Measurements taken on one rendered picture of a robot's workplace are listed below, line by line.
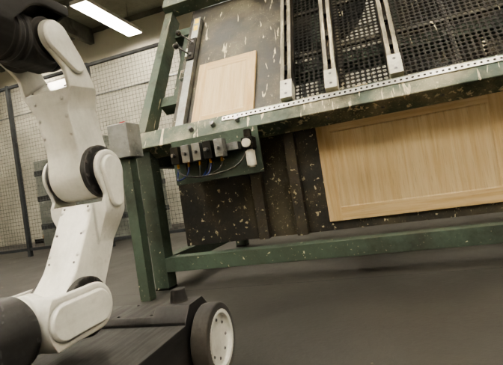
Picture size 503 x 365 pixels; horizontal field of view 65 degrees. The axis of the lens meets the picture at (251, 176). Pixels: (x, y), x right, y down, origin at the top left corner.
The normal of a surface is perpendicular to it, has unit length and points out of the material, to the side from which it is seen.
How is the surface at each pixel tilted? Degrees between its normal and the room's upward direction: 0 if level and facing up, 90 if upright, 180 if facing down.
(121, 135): 90
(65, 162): 86
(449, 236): 90
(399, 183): 90
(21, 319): 58
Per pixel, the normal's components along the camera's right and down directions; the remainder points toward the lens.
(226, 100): -0.35, -0.51
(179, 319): -0.32, -0.68
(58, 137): -0.27, 0.19
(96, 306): 0.94, -0.15
